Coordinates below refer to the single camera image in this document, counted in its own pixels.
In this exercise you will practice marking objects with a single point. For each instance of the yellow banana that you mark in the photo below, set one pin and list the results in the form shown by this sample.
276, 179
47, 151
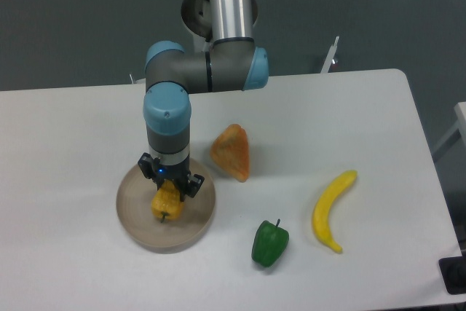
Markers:
320, 219

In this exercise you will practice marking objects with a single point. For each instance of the black device at table edge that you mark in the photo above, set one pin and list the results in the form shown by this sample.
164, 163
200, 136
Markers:
453, 274

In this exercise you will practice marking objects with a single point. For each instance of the white frame strut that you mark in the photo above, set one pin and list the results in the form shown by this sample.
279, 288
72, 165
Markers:
330, 59

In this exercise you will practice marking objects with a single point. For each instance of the white furniture at right edge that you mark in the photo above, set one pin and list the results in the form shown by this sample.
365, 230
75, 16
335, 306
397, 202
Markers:
453, 135

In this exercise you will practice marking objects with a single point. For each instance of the orange triangular bread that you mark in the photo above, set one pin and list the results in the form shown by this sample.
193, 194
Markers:
230, 151

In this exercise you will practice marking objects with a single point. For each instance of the beige round plate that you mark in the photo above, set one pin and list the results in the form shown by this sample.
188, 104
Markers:
133, 207

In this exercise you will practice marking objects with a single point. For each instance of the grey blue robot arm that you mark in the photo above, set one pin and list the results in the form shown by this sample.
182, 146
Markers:
232, 62

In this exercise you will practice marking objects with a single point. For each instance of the yellow bell pepper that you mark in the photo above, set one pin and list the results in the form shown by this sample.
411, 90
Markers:
166, 204

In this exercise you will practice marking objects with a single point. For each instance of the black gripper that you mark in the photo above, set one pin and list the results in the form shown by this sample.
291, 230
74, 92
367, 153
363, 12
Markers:
187, 183

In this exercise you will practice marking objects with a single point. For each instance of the green bell pepper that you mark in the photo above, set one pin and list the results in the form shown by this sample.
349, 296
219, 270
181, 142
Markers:
269, 243

